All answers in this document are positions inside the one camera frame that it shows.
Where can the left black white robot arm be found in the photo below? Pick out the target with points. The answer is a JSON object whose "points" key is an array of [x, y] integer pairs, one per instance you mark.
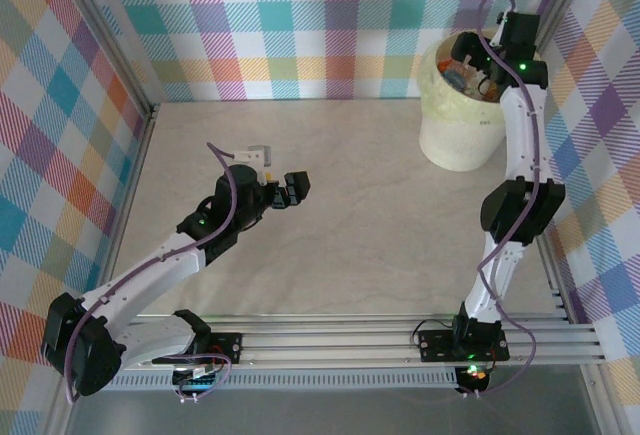
{"points": [[145, 275]]}

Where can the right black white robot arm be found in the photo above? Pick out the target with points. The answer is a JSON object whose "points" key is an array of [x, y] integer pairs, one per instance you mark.
{"points": [[525, 125]]}

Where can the cream plastic bin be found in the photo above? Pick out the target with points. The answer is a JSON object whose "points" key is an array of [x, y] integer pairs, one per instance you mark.
{"points": [[450, 140]]}

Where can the right arm white wrist camera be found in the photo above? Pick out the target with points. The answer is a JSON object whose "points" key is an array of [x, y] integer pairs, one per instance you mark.
{"points": [[499, 30]]}

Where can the arm white wrist camera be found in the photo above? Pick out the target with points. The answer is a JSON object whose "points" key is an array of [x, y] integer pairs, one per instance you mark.
{"points": [[252, 155], [499, 30]]}

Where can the left arm white wrist camera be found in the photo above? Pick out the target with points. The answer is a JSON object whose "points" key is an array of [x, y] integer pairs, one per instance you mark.
{"points": [[252, 155]]}

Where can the aluminium side rail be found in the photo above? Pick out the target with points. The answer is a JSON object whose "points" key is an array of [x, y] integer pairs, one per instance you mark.
{"points": [[134, 175], [560, 285]]}

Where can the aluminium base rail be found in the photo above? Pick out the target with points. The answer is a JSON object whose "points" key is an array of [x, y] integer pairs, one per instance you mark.
{"points": [[325, 342]]}

